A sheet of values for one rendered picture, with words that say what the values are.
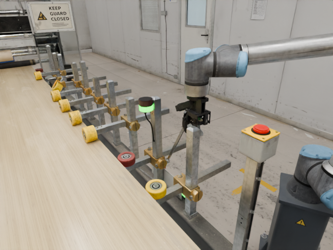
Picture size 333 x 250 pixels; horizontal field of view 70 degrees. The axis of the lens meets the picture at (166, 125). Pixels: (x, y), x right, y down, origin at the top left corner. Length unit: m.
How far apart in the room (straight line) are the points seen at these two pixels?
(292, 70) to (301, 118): 0.65
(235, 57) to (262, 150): 0.37
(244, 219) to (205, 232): 0.27
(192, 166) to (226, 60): 0.40
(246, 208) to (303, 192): 0.69
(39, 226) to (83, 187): 0.20
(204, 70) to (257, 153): 0.36
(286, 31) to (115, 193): 3.15
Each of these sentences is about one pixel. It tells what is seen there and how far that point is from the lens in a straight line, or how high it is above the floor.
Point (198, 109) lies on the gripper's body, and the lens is 0.90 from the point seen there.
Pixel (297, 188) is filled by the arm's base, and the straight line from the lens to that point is 1.46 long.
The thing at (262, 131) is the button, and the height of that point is 1.23.
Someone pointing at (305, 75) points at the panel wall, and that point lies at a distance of 3.55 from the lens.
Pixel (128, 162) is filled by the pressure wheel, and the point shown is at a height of 0.90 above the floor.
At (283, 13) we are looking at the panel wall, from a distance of 3.66.
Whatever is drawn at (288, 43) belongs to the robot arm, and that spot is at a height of 1.38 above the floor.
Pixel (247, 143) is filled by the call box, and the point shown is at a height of 1.19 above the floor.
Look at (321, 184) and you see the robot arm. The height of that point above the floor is 0.81.
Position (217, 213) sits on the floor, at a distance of 2.11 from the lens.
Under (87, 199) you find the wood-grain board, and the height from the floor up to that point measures 0.90.
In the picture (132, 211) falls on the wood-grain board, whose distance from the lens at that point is 0.86.
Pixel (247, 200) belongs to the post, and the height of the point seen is 1.00.
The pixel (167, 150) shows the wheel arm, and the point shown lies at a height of 0.86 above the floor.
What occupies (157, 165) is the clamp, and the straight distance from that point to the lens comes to 1.13.
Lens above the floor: 1.51
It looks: 26 degrees down
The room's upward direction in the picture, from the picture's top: 1 degrees counter-clockwise
